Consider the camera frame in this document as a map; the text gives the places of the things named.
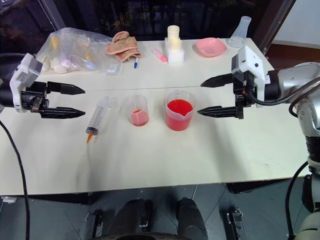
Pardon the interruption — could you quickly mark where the dark rounded shape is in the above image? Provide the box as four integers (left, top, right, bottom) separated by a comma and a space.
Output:
176, 197, 208, 240

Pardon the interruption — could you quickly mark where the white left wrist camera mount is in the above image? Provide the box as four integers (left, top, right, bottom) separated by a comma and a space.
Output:
9, 52, 44, 114

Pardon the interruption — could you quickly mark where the large beaker with red liquid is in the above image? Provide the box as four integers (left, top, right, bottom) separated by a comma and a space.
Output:
164, 89, 195, 132

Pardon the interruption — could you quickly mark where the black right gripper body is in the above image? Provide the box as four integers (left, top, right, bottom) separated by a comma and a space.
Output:
233, 70, 259, 120

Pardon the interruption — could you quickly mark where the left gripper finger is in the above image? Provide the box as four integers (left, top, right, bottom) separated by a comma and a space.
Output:
47, 81, 86, 97
39, 106, 86, 120

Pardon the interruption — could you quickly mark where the small beaker with red liquid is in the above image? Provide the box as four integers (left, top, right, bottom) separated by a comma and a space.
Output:
121, 94, 150, 127

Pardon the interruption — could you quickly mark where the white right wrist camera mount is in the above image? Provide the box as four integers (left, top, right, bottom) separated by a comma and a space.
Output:
231, 45, 273, 109

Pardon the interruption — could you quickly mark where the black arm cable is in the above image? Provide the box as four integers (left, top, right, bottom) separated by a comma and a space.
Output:
284, 160, 310, 237
0, 120, 31, 240
243, 77, 320, 106

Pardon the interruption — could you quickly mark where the pink beige towel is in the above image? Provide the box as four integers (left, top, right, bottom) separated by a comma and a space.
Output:
105, 31, 142, 62

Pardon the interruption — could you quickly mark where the pink plastic bowl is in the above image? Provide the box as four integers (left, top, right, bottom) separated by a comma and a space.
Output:
195, 37, 228, 58

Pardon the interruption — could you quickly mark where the clear plastic syringe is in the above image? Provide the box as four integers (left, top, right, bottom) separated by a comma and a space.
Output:
85, 95, 119, 144

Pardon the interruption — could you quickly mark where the metal table leg bracket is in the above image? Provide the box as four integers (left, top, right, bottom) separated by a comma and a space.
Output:
84, 209, 104, 240
225, 208, 245, 240

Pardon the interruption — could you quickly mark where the tall cream plastic bottle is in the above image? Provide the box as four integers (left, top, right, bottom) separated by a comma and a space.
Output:
167, 25, 182, 41

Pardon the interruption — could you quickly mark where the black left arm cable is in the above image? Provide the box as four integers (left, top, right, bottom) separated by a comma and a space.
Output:
0, 120, 31, 240

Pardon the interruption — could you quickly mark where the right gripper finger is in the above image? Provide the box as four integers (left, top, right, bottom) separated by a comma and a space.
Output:
200, 73, 236, 89
196, 105, 238, 119

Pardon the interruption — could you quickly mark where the clear plastic bag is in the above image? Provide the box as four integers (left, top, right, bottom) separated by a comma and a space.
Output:
36, 27, 124, 76

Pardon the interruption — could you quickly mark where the small clear sachet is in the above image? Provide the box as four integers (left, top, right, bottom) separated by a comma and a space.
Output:
103, 63, 124, 76

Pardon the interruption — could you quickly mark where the clear conical flask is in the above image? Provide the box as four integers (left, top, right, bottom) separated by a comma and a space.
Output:
226, 15, 252, 49

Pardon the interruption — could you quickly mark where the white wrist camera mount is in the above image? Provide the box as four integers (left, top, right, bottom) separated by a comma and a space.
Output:
231, 45, 273, 109
9, 52, 44, 114

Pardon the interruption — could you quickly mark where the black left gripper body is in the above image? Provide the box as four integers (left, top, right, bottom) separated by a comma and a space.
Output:
21, 81, 50, 115

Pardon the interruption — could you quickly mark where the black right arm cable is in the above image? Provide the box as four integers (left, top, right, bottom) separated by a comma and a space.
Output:
243, 77, 320, 106
284, 160, 310, 237

